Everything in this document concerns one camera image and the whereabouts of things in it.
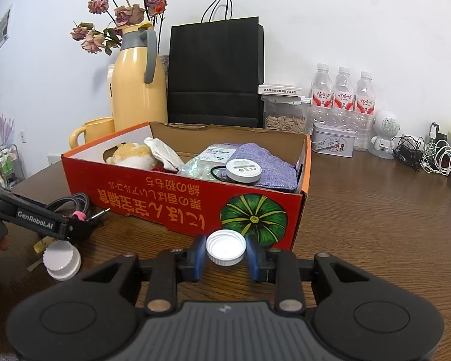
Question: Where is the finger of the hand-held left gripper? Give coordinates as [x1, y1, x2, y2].
[68, 220, 98, 241]

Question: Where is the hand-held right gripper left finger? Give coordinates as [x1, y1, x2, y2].
[81, 234, 208, 314]

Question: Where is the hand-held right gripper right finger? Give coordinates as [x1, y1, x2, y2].
[245, 236, 370, 314]

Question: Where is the white ridged bottle cap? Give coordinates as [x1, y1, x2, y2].
[205, 229, 247, 266]

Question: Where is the red cardboard box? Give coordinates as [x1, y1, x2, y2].
[61, 121, 311, 251]

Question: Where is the black hair band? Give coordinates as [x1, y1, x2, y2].
[210, 165, 230, 183]

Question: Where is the iridescent green bag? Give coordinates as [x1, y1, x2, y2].
[178, 158, 215, 181]

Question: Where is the purple fabric pouch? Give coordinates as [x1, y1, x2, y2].
[231, 143, 299, 190]

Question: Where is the plush sheep toy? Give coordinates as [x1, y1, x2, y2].
[105, 142, 162, 170]

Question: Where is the metal storage cart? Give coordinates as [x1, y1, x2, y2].
[0, 145, 25, 190]

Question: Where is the yellow mug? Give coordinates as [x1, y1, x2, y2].
[69, 117, 116, 149]

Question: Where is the clear seed container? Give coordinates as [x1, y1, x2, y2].
[262, 94, 312, 134]

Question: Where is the printed tin box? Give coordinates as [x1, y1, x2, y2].
[311, 122, 356, 157]

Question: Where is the white printed carton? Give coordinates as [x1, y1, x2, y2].
[107, 65, 115, 117]

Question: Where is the yellow thermos jug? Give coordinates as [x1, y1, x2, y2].
[112, 23, 168, 132]

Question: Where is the flat white box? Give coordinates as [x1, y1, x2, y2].
[259, 83, 302, 96]

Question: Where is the black paper bag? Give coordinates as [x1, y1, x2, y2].
[167, 0, 265, 128]

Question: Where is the white robot speaker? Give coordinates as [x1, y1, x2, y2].
[368, 110, 399, 159]

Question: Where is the dried rose bouquet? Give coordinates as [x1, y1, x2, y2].
[71, 0, 168, 56]

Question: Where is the black audio cable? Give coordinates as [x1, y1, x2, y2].
[45, 192, 111, 224]

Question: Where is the purple coral wall sticker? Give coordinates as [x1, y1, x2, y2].
[0, 101, 16, 147]

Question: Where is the wall poster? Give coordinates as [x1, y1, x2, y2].
[0, 3, 14, 51]

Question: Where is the white cable bundle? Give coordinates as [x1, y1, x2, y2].
[419, 139, 451, 175]

